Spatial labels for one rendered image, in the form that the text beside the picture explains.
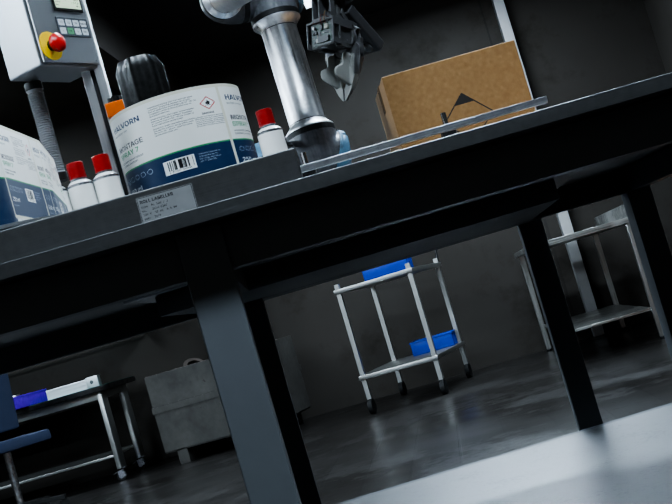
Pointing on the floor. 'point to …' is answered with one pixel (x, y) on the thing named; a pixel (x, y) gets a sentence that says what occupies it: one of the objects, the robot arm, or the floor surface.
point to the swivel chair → (19, 443)
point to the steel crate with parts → (207, 403)
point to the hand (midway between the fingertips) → (347, 95)
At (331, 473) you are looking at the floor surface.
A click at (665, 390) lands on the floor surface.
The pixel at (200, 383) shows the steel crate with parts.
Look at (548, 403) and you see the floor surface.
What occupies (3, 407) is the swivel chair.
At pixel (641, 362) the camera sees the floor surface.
